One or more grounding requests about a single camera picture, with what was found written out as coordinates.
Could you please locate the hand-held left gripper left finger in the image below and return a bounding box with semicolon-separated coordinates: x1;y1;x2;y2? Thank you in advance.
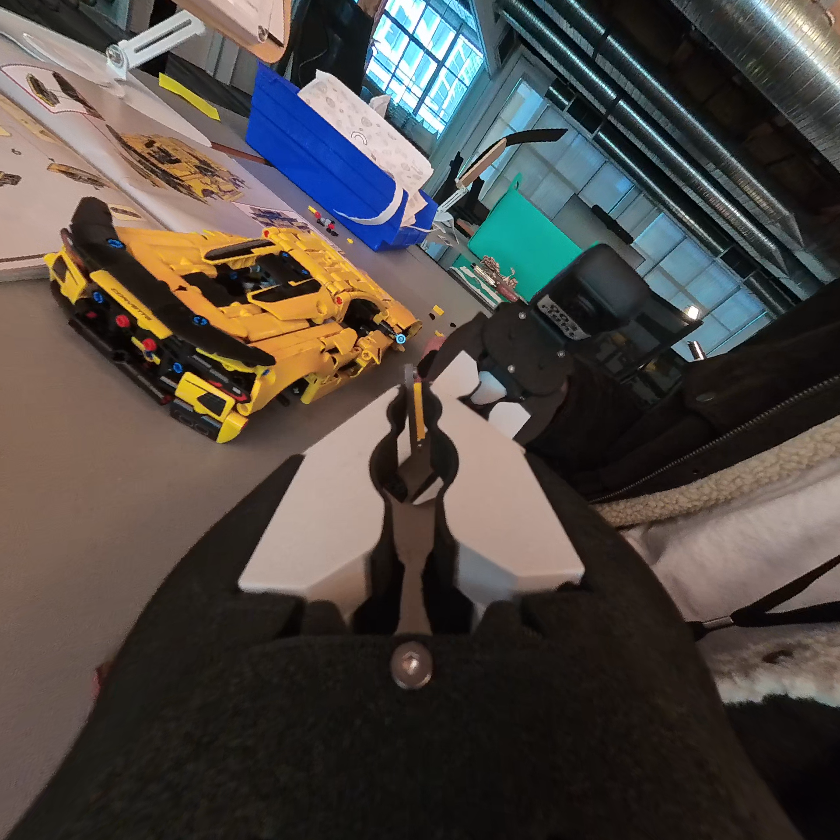
238;386;416;616

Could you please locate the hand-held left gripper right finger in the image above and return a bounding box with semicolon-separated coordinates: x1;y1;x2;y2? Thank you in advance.
425;387;585;609

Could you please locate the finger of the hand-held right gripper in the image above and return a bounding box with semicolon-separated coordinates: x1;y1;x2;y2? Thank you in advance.
489;403;532;442
427;352;477;399

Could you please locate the black panel desk lamp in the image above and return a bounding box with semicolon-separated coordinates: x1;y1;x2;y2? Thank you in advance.
453;126;569;198

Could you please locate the grey desk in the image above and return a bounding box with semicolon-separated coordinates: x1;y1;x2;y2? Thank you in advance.
0;33;500;834

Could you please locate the teal board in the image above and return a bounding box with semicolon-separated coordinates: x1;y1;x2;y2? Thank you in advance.
467;172;586;284

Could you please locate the yellow toy brick car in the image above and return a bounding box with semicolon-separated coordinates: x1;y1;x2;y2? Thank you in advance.
45;197;424;445

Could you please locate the white patterned paper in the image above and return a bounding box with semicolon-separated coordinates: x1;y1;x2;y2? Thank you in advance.
297;69;436;227

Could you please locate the blue plastic bin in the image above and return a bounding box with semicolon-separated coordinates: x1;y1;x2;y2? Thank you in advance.
245;62;439;252

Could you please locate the window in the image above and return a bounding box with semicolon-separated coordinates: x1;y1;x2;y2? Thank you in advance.
364;0;487;135

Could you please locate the yellow paper strip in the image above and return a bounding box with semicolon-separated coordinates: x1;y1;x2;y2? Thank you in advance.
159;72;221;122

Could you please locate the instruction booklet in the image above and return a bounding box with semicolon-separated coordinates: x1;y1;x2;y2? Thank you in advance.
0;36;316;283

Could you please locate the black strap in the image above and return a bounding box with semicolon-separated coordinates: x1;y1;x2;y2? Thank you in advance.
689;556;840;643

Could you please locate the silver ventilation duct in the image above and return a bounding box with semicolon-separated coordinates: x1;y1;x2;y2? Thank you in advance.
669;0;840;178

